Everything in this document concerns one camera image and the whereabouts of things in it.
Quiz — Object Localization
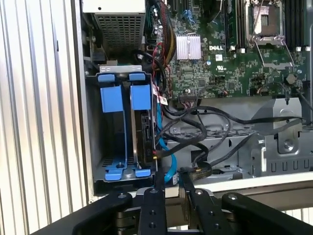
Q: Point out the black sleeved disk power wire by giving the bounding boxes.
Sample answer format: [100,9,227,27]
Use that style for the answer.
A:
[158,117,213,181]

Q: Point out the black mesh sleeved cable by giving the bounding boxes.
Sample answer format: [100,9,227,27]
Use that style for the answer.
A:
[210,133,260,169]

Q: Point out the thin wire locking lever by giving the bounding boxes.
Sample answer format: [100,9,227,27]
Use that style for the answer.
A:
[251,0,265,35]

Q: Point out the black ribbon wire connector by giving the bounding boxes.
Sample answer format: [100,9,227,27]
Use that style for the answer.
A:
[179,88,198,107]

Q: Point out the blue disk data wire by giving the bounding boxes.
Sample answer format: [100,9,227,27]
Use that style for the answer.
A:
[156,97,180,186]

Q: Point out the CPU socket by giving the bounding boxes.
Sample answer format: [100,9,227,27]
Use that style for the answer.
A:
[246,0,286,37]

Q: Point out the hard disk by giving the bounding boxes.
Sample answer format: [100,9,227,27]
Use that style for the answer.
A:
[128,72,157,178]

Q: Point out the green Dell motherboard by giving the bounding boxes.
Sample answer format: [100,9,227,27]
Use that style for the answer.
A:
[144,0,313,101]

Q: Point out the grey metal drive cage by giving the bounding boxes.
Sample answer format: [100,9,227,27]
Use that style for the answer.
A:
[161,97,313,177]

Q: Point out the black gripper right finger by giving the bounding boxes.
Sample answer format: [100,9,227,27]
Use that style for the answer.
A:
[179,172,313,235]

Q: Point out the finned chipset heatsink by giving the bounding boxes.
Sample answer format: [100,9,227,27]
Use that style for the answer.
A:
[175,34,201,61]

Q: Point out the empty blue disk carrier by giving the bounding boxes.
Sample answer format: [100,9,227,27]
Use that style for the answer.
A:
[97,72,127,181]

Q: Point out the green installed RAM stick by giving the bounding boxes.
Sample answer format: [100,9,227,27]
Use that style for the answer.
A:
[226,0,239,52]

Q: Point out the open grey PC case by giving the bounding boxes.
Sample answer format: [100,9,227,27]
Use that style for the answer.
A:
[70,0,313,204]

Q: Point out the metal disk bay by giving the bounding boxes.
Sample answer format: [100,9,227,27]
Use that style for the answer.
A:
[84,65,157,188]

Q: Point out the multicolour power wire bundle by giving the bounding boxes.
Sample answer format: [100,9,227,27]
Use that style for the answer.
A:
[160,0,177,62]

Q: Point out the metal socket cover frame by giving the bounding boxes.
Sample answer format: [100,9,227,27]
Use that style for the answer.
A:
[254,35,294,69]

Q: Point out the black RAM slot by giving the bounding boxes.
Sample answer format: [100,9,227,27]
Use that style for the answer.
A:
[294,0,305,49]
[285,0,294,49]

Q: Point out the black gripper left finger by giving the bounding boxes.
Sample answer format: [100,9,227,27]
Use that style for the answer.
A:
[29,171,168,235]

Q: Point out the long black cable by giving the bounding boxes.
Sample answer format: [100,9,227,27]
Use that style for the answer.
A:
[162,105,313,128]

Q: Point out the silver power supply unit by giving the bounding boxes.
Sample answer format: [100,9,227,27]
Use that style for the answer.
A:
[82,0,147,53]

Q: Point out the thin red wire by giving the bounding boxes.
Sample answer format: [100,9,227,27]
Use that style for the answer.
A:
[152,43,172,98]

